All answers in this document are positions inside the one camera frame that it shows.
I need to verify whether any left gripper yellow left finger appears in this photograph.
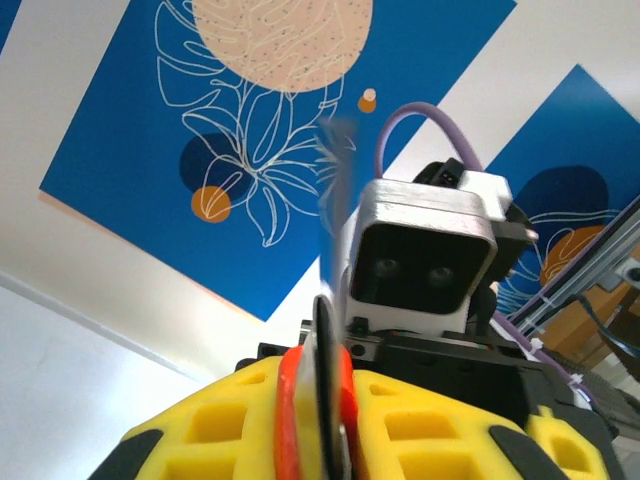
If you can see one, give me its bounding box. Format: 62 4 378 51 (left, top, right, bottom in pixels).
89 355 287 480

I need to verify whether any aluminium frame post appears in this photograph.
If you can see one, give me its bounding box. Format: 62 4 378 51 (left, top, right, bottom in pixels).
499 197 640 346

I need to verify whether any blue monstera orange-dot poster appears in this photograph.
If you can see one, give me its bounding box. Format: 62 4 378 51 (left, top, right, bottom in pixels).
38 0 519 324
487 63 640 321

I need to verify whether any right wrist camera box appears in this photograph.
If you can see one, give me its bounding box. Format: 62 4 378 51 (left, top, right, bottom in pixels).
343 169 514 335

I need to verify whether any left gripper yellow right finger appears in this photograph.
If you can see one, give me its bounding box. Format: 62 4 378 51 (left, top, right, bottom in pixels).
352 368 557 480

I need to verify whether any red black utility knife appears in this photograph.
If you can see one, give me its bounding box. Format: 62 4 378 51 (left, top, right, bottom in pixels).
272 117 362 480

